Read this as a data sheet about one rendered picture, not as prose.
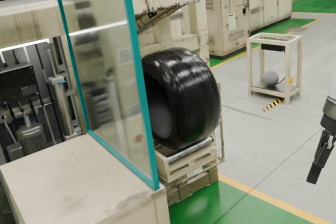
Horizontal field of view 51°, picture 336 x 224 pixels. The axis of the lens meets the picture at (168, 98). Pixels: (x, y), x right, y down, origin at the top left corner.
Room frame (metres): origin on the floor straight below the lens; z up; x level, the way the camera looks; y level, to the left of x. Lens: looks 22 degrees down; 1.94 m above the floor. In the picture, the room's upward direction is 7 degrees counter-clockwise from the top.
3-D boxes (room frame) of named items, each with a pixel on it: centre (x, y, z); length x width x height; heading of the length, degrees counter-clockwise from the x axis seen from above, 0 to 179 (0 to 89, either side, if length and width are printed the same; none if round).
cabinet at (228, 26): (6.69, -1.24, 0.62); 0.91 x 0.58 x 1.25; 131
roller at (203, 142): (1.74, -0.08, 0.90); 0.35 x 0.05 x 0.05; 122
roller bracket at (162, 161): (1.76, 0.15, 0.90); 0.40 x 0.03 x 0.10; 32
